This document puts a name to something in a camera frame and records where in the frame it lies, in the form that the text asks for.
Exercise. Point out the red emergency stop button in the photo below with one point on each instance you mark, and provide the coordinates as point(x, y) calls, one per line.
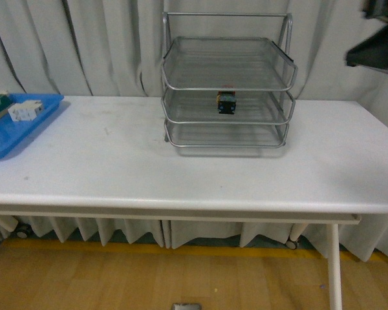
point(226, 100)

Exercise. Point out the silver mesh tray rack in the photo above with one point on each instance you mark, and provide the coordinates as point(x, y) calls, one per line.
point(260, 71)

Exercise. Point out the right caster wheel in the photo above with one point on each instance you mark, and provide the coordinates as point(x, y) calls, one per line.
point(292, 244)

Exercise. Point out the caster wheel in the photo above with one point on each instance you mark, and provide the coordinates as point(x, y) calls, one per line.
point(292, 244)
point(23, 231)

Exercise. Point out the grey object at floor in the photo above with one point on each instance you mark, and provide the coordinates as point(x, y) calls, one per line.
point(186, 306)

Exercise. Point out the white curtain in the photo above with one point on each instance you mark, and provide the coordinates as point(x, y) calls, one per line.
point(103, 148)

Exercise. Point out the white circuit breaker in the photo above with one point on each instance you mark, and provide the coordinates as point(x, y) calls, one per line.
point(26, 111)

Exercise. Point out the left caster wheel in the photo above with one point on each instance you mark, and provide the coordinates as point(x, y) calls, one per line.
point(23, 231)

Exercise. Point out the blue plastic tray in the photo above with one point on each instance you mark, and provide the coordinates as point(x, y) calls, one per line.
point(12, 133)

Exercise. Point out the dark blurred object top right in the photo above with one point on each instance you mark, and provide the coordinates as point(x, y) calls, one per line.
point(373, 52)

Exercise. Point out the white table frame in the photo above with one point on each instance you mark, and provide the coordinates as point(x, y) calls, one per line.
point(299, 222)

